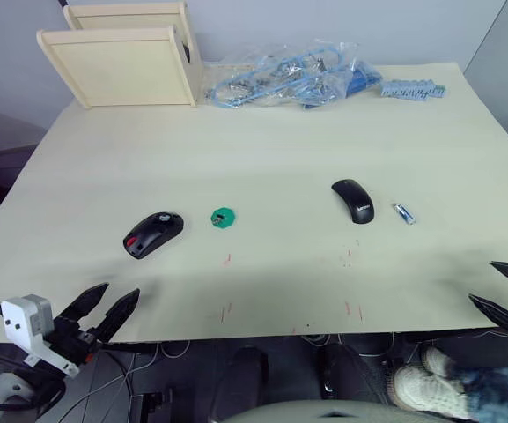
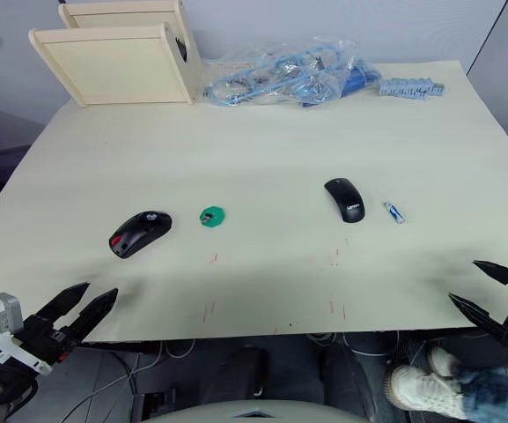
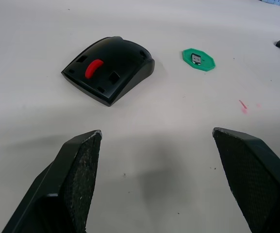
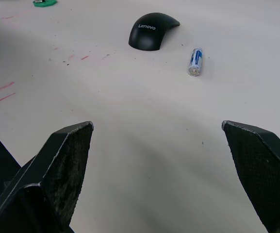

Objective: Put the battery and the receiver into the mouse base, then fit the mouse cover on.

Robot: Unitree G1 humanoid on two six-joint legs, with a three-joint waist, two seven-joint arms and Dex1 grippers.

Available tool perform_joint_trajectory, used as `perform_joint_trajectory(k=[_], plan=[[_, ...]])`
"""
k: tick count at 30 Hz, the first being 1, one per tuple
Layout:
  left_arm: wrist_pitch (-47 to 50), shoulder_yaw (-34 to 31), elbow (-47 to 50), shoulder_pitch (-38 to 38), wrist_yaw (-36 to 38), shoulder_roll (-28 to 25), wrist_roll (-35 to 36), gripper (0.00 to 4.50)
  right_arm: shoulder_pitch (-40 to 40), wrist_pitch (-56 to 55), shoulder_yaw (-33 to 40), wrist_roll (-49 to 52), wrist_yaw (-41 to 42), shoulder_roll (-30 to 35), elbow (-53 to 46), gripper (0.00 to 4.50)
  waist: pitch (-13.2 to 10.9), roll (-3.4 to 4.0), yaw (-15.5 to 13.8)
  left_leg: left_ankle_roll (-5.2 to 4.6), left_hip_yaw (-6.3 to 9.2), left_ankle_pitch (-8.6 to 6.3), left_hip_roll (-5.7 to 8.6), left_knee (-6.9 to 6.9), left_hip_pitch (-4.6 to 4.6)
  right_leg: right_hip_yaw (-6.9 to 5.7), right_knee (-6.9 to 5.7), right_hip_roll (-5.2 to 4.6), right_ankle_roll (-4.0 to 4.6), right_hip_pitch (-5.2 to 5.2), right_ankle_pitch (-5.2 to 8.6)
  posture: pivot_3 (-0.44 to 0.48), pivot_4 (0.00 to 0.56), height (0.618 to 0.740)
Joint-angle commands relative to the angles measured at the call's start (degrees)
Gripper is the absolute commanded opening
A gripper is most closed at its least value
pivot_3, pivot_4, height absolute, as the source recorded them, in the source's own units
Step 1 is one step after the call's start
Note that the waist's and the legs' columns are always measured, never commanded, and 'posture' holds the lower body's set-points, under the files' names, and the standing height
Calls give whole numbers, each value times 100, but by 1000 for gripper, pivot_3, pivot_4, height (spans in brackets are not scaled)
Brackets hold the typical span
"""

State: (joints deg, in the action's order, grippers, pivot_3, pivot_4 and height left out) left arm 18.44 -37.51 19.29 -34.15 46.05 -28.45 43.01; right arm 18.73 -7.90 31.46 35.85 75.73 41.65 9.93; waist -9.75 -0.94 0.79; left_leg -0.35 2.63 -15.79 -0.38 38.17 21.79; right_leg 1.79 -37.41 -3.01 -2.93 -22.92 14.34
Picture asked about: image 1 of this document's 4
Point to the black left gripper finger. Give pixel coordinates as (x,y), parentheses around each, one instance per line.
(85,304)
(119,313)

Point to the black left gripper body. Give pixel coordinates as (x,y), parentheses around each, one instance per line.
(72,341)

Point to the black mouse base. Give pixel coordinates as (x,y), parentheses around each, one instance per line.
(152,235)

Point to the blue silver battery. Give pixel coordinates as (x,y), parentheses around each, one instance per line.
(404,214)

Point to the small black usb receiver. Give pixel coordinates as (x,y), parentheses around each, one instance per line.
(218,217)

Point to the black mouse cover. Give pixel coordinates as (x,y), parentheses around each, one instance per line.
(355,200)

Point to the blue jeans leg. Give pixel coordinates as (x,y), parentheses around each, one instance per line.
(500,392)

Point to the green round disc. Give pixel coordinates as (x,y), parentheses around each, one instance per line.
(225,222)

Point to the dark rounded shape under table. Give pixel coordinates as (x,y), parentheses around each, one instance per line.
(247,374)
(339,370)

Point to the grey blue terminal block strip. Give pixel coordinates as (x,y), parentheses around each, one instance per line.
(412,90)

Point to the large pale wooden shelf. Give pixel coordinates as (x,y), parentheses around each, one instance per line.
(117,66)

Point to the blue flat packet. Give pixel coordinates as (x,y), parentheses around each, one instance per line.
(361,81)

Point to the small pale wooden shelf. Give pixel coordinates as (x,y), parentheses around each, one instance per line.
(126,15)

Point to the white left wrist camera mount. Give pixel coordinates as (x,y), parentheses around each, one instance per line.
(24,321)

